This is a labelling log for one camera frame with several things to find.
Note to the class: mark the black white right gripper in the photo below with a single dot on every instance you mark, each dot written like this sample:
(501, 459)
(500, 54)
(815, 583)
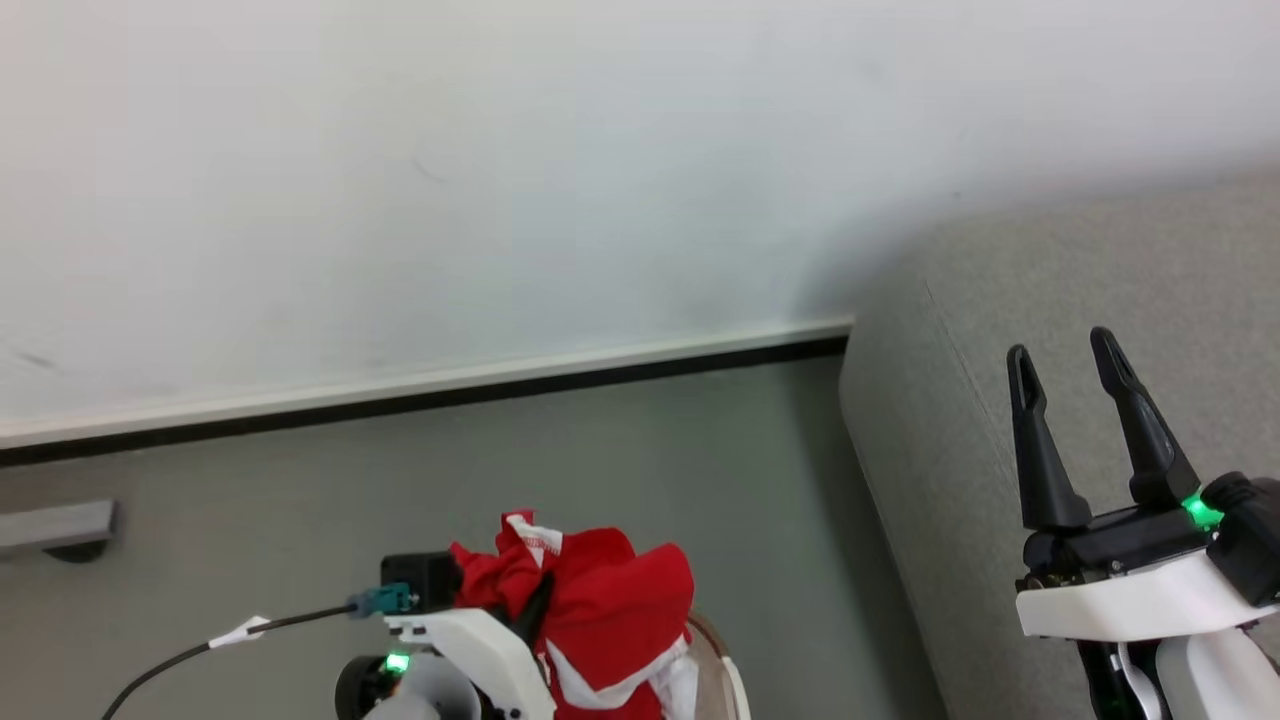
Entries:
(1120, 590)

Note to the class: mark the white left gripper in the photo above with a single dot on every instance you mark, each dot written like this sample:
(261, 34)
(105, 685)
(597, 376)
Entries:
(480, 650)

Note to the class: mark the red garment with white trim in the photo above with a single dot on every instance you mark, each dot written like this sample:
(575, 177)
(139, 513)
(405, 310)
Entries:
(610, 600)

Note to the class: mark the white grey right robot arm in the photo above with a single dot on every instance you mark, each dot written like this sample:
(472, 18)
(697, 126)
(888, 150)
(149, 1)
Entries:
(1210, 680)

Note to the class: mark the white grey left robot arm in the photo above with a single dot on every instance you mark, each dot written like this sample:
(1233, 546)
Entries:
(420, 700)

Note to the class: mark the laundry basket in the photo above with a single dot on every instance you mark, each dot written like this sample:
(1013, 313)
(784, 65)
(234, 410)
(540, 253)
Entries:
(712, 650)

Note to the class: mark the grey fabric sofa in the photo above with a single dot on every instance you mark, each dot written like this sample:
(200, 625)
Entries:
(1000, 300)

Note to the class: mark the white and dark baseboard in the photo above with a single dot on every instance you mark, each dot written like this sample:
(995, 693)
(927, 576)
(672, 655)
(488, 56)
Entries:
(400, 395)

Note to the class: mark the white tape tag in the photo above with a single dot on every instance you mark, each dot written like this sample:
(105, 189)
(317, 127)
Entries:
(240, 631)

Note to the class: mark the grey furniture foot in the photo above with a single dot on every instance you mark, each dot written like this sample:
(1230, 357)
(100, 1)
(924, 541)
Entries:
(55, 524)

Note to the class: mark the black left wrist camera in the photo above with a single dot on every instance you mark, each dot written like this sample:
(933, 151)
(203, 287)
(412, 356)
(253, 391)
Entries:
(420, 578)

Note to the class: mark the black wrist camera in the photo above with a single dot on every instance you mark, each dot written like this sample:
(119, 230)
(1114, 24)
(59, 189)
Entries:
(420, 578)
(1250, 530)

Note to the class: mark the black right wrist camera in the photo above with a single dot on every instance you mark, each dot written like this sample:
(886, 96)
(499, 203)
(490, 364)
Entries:
(1250, 530)

